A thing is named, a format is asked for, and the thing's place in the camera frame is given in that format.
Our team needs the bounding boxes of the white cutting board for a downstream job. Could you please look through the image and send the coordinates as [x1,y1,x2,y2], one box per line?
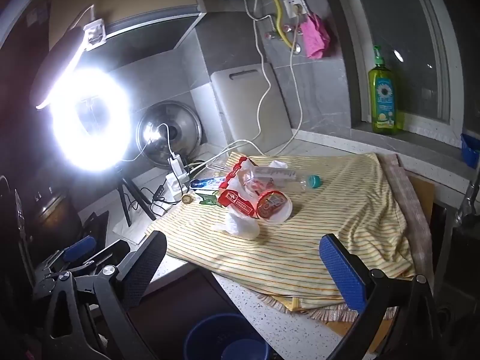
[210,62,293,151]

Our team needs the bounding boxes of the blue trash bin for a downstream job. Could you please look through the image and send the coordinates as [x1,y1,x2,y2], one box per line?
[184,313,271,360]

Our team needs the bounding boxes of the yellow striped cloth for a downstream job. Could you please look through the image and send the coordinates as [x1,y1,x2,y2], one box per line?
[148,152,417,314]

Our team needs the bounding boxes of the black tripod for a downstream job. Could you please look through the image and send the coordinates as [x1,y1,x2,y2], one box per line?
[112,165,156,227]

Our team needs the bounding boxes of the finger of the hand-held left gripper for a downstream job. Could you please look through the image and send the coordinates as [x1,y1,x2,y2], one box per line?
[80,241,130,271]
[45,235,97,272]

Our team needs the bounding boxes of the dark cooking pot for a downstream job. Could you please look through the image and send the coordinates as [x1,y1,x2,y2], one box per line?
[35,191,81,241]

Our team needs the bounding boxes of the white wall socket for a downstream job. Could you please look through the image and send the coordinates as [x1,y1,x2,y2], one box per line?
[283,0,305,19]

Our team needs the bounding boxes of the window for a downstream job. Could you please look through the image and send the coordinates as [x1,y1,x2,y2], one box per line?
[337,0,466,132]

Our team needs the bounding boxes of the clip-on strip lamp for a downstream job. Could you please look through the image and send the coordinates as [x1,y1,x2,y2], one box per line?
[35,5,107,111]

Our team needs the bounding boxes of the black cable with controller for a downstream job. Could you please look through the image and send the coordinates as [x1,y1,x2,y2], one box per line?
[127,184,188,218]

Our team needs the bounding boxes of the white power strip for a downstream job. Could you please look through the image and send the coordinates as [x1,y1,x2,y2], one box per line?
[165,172,190,205]

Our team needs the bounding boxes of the range hood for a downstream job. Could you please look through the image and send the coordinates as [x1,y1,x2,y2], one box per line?
[101,11,208,70]

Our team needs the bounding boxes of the green dish soap bottle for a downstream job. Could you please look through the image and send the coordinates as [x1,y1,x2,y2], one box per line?
[367,45,400,134]

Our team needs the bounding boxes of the metal tongs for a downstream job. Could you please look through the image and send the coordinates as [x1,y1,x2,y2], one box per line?
[202,158,230,175]

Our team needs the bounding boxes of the blue plastic basket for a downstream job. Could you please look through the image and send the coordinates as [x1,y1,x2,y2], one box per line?
[460,132,480,169]

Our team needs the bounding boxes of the metal faucet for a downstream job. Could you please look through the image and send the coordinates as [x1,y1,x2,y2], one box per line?
[455,180,480,229]

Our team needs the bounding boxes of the white ring light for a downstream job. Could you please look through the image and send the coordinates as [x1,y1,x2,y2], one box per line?
[49,65,134,175]

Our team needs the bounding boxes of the white red plastic bag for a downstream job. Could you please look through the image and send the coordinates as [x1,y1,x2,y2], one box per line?
[214,157,289,241]

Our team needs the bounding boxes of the pink cloth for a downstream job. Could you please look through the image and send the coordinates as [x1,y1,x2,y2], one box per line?
[302,13,332,60]

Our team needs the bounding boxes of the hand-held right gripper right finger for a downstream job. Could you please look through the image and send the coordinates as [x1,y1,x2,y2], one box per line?
[319,233,441,360]

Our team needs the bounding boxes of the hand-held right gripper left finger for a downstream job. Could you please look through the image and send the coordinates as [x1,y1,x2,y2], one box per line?
[22,230,167,360]

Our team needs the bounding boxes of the white paper sheet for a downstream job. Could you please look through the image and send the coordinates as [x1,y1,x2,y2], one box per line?
[112,210,158,244]

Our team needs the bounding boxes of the metal pipe valves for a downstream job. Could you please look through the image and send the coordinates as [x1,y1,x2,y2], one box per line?
[264,24,301,55]

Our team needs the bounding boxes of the red instant noodle cup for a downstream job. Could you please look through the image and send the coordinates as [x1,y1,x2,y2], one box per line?
[255,189,293,226]

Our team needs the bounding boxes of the clear bottle with teal cap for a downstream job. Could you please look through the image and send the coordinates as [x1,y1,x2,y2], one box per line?
[247,167,322,192]

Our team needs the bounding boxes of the toothpaste box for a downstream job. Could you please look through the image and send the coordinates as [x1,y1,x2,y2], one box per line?
[189,175,231,190]

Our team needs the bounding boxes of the white charger plug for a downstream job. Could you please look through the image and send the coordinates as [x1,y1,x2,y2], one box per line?
[167,154,184,175]

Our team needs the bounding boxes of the yellow gas hose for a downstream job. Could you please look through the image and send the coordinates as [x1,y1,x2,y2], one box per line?
[273,0,293,49]

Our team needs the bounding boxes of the steel pot lid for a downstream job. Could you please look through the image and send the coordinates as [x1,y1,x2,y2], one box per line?
[136,101,203,169]

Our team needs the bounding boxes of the black gas stove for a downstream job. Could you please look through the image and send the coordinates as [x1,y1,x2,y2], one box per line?
[45,210,111,271]

